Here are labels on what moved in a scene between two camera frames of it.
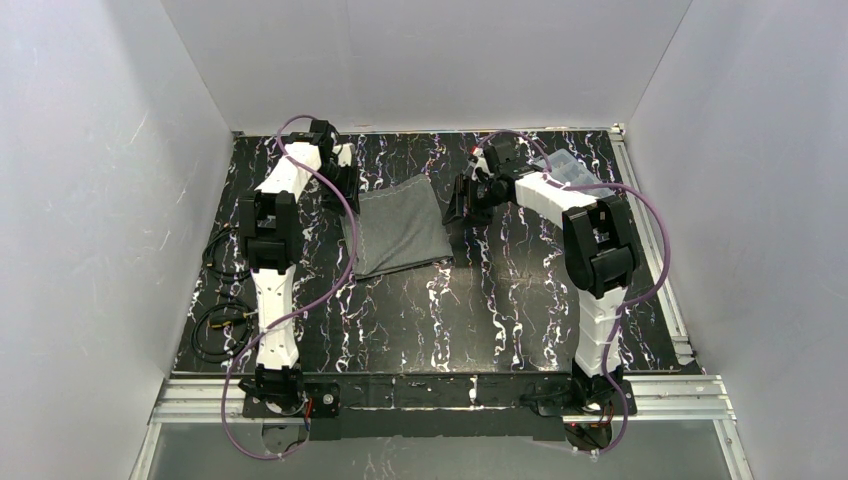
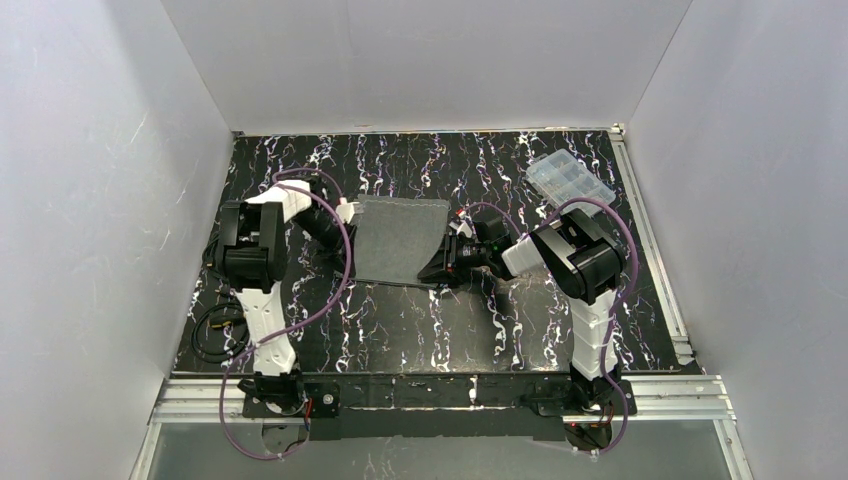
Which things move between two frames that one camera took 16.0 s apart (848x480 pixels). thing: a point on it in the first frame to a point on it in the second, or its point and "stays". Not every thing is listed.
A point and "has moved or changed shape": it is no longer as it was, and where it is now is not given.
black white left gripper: x=346 y=187 to x=342 y=234
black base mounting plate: x=436 y=407 stays
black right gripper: x=466 y=198 to x=448 y=258
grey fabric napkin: x=397 y=228 has moved or changed shape
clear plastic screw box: x=573 y=171 stays
